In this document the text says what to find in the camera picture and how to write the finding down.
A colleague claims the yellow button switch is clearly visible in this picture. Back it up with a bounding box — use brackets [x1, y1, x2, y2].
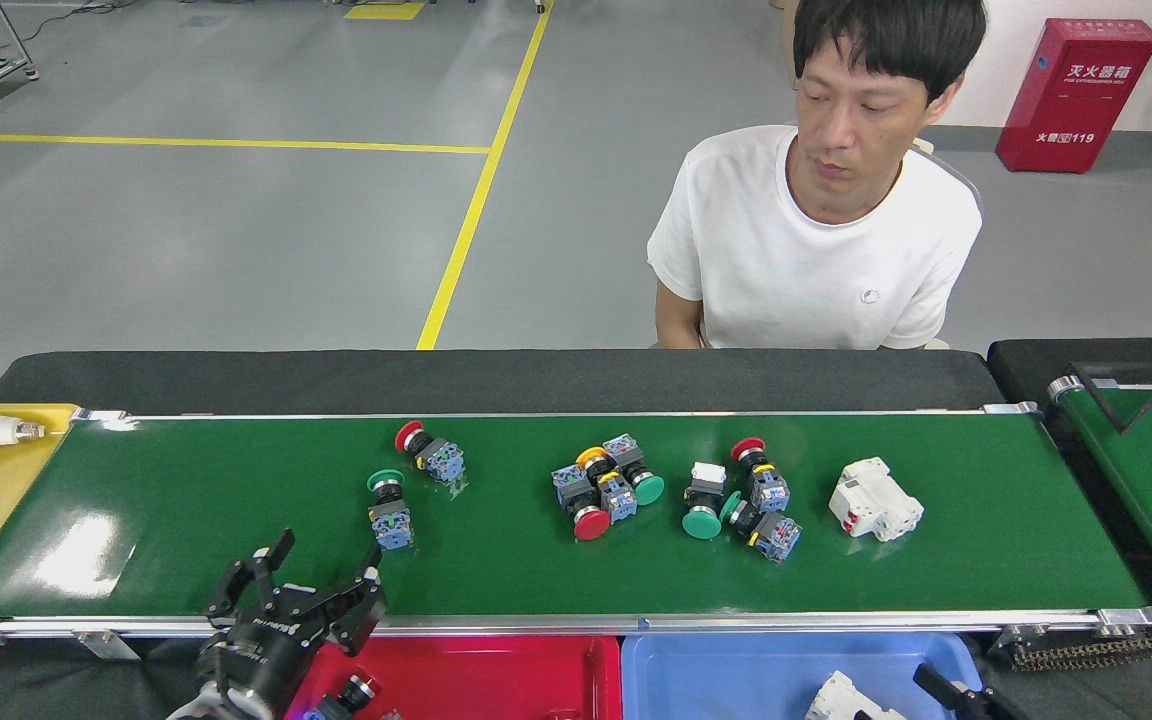
[576, 446, 639, 525]

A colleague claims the blue plastic bin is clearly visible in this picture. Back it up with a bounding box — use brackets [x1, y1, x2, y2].
[621, 632, 985, 720]

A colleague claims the black guide bracket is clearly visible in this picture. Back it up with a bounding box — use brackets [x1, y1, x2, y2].
[1071, 355, 1152, 436]

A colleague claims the person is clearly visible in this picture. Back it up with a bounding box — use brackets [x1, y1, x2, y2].
[646, 0, 989, 351]

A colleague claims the green mushroom button switch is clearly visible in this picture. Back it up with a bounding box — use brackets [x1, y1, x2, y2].
[367, 469, 415, 552]
[603, 433, 666, 507]
[719, 490, 804, 565]
[681, 461, 728, 542]

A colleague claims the red fire extinguisher box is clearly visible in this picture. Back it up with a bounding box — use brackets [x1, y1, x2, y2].
[996, 18, 1152, 175]

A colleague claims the red plastic bin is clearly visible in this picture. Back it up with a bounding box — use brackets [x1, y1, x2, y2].
[284, 635, 624, 720]

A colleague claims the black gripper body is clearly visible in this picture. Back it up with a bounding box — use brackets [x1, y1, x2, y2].
[198, 585, 337, 719]

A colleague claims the white circuit breaker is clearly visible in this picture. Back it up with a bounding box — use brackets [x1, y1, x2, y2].
[828, 457, 925, 543]
[804, 670, 907, 720]

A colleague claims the long green conveyor belt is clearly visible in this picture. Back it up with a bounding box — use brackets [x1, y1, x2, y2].
[0, 402, 1152, 646]

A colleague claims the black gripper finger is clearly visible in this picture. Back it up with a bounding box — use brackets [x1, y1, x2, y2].
[321, 543, 387, 657]
[913, 662, 1032, 720]
[204, 528, 295, 621]

